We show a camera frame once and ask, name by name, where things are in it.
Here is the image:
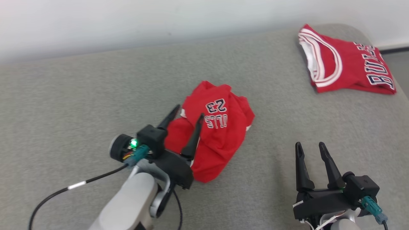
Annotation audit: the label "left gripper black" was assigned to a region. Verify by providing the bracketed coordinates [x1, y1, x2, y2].
[153, 104, 205, 190]

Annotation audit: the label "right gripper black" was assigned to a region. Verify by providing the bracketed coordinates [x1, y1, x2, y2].
[293, 142, 353, 221]

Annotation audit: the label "red shorts white stripe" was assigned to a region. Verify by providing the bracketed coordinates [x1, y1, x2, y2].
[164, 80, 255, 183]

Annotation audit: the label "red jersey white sleeves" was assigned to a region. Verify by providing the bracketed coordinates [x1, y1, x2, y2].
[298, 24, 397, 95]

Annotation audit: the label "right arm cable teal connector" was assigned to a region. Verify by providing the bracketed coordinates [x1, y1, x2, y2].
[359, 196, 389, 230]

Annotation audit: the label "thin black cable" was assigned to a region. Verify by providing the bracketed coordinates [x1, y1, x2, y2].
[171, 188, 183, 230]

